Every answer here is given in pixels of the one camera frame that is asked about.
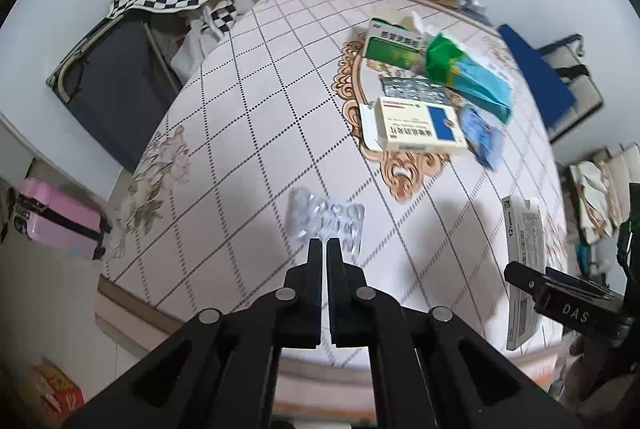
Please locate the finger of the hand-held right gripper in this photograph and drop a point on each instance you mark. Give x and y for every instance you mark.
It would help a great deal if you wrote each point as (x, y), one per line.
(522, 278)

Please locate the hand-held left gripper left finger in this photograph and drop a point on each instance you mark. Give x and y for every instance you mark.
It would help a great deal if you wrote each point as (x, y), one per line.
(314, 289)

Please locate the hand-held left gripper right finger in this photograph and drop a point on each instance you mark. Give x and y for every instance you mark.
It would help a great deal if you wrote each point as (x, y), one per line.
(334, 289)

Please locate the clear blister pack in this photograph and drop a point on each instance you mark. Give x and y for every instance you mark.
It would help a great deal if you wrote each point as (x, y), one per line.
(325, 216)

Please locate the silver foil blister pack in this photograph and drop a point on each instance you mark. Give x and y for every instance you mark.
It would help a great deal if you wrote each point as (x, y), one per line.
(412, 89)

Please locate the person's right forearm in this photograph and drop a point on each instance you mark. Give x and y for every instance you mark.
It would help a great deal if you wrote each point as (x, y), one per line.
(607, 374)

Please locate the narrow white tablet box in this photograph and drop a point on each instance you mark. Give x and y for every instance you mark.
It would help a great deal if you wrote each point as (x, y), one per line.
(522, 249)

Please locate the beige cloth bundle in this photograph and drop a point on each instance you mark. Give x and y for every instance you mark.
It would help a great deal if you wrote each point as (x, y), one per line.
(597, 189)

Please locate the blue foil packet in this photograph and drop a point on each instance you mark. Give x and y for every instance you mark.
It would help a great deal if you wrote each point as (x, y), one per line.
(482, 136)

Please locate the white and blue medicine box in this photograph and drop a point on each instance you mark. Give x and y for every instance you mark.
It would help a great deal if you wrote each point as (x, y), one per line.
(420, 124)

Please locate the floral patterned tablecloth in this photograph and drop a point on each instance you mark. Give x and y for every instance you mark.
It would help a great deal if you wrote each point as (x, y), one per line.
(240, 119)

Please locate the teal carton box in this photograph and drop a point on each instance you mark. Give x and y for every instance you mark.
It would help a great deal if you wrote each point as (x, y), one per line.
(482, 86)

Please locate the blue flat board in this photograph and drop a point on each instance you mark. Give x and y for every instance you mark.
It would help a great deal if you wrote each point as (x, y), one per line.
(537, 74)

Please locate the green plastic wrapper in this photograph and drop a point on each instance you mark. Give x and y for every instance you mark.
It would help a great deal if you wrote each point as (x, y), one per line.
(445, 56)

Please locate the green and white medicine box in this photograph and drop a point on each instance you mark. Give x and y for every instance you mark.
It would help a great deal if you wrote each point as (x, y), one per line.
(392, 46)

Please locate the pink suitcase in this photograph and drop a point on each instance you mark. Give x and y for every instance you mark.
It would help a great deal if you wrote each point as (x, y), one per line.
(55, 219)

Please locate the white plastic bag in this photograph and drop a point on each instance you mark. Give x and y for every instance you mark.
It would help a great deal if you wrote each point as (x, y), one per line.
(200, 39)

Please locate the red cardboard box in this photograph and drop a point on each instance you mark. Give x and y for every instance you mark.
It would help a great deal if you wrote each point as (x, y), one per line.
(57, 389)

